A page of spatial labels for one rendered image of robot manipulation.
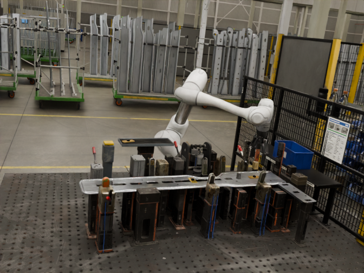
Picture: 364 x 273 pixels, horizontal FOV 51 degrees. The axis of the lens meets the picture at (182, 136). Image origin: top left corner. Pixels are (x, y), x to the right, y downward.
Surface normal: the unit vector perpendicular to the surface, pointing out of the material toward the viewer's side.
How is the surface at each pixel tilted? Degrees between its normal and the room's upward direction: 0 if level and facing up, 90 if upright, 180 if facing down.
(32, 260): 0
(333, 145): 90
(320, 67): 90
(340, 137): 90
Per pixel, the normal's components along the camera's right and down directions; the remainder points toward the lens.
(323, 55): -0.96, -0.02
